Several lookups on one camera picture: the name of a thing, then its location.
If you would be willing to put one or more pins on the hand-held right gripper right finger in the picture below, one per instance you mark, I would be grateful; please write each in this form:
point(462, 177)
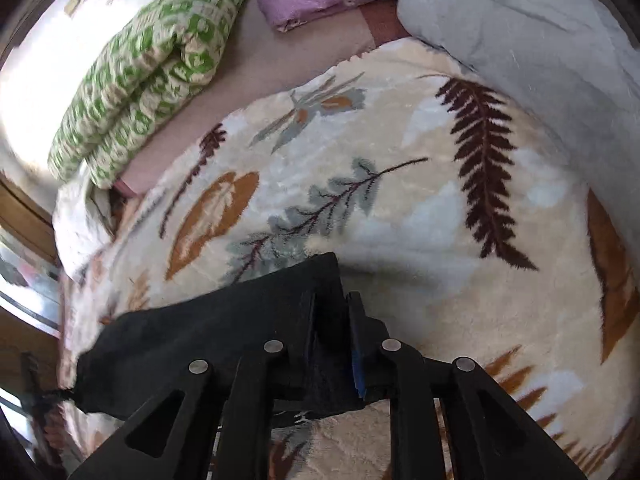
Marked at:
point(358, 360)

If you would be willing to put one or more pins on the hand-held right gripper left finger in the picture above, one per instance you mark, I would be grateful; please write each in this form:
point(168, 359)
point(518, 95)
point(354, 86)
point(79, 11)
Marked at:
point(250, 410)

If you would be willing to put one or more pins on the black pants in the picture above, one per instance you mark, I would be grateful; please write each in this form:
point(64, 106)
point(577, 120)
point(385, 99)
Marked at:
point(200, 320)

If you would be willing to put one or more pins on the stained glass window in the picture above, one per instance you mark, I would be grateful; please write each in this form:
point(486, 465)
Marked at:
point(25, 285)

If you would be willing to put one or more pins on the leaf print plush blanket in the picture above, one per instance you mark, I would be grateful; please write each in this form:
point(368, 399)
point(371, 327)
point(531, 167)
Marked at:
point(400, 210)

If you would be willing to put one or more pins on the white twig print pillow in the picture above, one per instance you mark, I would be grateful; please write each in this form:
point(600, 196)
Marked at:
point(80, 230)

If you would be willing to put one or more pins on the pink bed sheet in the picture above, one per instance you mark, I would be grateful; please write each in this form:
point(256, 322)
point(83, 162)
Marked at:
point(280, 60)

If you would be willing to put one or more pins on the green patterned folded quilt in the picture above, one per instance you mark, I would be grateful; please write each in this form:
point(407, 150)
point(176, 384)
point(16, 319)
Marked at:
point(150, 65)

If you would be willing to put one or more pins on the grey quilted blanket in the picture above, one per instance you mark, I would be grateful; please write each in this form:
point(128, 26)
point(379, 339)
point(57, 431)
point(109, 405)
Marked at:
point(525, 25)

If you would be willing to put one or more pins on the wooden window frame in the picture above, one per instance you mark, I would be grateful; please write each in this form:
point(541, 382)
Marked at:
point(25, 210)

